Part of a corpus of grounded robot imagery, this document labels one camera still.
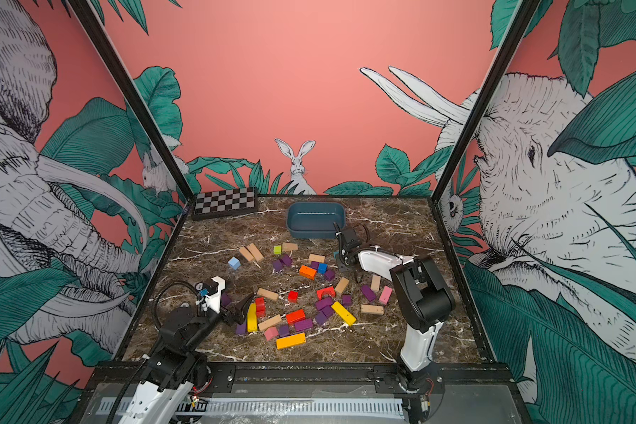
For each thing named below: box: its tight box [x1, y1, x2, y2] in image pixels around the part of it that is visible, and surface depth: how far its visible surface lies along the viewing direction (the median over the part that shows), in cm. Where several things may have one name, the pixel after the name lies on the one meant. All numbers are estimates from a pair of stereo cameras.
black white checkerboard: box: [191, 186, 259, 221], surface depth 117 cm
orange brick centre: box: [298, 265, 318, 281], surface depth 97 cm
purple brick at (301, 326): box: [294, 318, 314, 333], surface depth 85 cm
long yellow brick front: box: [275, 332, 307, 350], surface depth 82 cm
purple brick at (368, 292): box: [360, 284, 377, 303], surface depth 93 cm
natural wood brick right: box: [360, 304, 385, 316], surface depth 88 cm
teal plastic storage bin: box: [286, 202, 347, 240], surface depth 116 cm
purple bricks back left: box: [272, 254, 293, 272], surface depth 100 cm
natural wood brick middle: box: [257, 287, 280, 302], surface depth 92 cm
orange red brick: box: [286, 309, 306, 325], surface depth 88 cm
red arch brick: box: [316, 286, 336, 301], surface depth 92 cm
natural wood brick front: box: [257, 314, 282, 332], surface depth 86 cm
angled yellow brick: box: [331, 301, 357, 326], surface depth 88 cm
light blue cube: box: [227, 256, 242, 271], surface depth 98 cm
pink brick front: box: [265, 326, 280, 341], surface depth 83 cm
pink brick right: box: [378, 285, 394, 306], surface depth 92 cm
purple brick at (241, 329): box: [234, 322, 248, 335], surface depth 83 cm
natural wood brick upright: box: [334, 276, 350, 294], surface depth 92 cm
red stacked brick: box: [255, 296, 266, 318], surface depth 89 cm
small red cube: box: [287, 290, 300, 303], surface depth 92 cm
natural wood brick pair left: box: [238, 242, 265, 263], surface depth 103 cm
